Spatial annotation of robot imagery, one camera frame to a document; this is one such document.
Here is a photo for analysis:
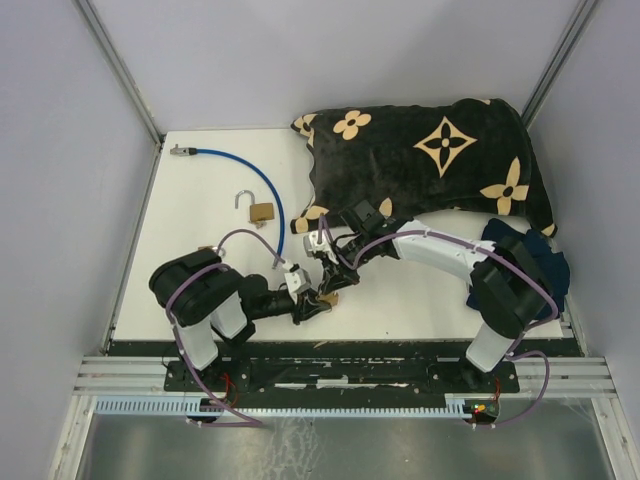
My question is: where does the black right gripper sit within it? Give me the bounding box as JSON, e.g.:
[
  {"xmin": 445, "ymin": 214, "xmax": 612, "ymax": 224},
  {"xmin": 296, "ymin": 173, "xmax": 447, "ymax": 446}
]
[{"xmin": 320, "ymin": 232, "xmax": 374, "ymax": 294}]

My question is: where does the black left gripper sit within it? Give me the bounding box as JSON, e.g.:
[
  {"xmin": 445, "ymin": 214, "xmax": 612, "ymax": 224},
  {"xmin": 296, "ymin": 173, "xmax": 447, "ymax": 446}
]
[{"xmin": 250, "ymin": 285, "xmax": 331, "ymax": 323}]

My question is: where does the large brass padlock with keys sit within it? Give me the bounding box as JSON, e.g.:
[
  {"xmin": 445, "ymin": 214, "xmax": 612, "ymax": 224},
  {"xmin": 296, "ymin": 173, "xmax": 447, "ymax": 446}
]
[{"xmin": 320, "ymin": 292, "xmax": 339, "ymax": 307}]

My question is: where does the brass padlock with key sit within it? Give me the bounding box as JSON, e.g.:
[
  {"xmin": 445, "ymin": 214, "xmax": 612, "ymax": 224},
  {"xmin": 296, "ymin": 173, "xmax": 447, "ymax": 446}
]
[{"xmin": 234, "ymin": 190, "xmax": 275, "ymax": 229}]

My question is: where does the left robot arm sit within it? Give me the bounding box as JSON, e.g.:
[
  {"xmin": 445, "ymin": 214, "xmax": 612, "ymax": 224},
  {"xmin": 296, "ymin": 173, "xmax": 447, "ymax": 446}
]
[{"xmin": 149, "ymin": 249, "xmax": 332, "ymax": 390}]

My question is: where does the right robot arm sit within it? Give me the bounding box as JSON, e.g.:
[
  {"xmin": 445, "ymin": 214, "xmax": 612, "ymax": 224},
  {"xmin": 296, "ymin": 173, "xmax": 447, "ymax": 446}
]
[{"xmin": 304, "ymin": 201, "xmax": 559, "ymax": 391}]

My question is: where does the black floral patterned blanket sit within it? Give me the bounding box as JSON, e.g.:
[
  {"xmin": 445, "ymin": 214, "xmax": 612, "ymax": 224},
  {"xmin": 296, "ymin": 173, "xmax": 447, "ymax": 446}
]
[{"xmin": 290, "ymin": 98, "xmax": 558, "ymax": 237}]

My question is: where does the dark blue cloth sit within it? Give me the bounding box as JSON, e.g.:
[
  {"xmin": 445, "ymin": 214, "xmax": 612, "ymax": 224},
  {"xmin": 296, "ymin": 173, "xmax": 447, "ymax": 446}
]
[{"xmin": 481, "ymin": 218, "xmax": 570, "ymax": 322}]

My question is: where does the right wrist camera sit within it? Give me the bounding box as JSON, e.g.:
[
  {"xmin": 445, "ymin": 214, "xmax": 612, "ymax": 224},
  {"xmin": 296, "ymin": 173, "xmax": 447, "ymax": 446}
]
[{"xmin": 303, "ymin": 231, "xmax": 336, "ymax": 262}]

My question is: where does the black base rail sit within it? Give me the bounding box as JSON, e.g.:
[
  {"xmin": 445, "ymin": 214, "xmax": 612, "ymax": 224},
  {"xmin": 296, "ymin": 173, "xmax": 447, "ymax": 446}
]
[{"xmin": 164, "ymin": 338, "xmax": 519, "ymax": 399}]

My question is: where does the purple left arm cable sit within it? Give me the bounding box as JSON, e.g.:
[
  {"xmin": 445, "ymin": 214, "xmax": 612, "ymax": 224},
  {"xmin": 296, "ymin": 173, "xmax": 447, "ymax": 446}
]
[{"xmin": 167, "ymin": 228, "xmax": 291, "ymax": 429}]

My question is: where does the blue cable with plug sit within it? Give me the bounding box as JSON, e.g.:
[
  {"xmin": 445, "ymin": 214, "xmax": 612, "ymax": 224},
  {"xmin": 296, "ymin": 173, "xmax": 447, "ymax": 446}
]
[{"xmin": 170, "ymin": 143, "xmax": 289, "ymax": 271}]

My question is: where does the white slotted cable duct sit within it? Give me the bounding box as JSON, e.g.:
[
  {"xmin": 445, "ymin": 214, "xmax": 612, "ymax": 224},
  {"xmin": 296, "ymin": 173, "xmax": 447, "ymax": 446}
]
[{"xmin": 94, "ymin": 392, "xmax": 476, "ymax": 416}]

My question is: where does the left aluminium frame post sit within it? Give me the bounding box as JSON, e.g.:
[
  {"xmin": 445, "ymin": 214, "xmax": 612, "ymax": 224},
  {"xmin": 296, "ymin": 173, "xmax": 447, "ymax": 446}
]
[{"xmin": 74, "ymin": 0, "xmax": 166, "ymax": 146}]

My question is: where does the aluminium frame post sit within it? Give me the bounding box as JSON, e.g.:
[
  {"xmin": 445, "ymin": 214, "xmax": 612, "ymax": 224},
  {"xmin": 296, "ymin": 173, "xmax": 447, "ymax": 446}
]
[
  {"xmin": 74, "ymin": 0, "xmax": 166, "ymax": 146},
  {"xmin": 522, "ymin": 0, "xmax": 601, "ymax": 129}
]

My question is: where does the right aluminium frame post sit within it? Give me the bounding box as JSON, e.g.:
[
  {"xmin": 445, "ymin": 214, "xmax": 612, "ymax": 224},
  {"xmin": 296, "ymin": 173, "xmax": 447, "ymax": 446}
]
[{"xmin": 522, "ymin": 0, "xmax": 601, "ymax": 129}]

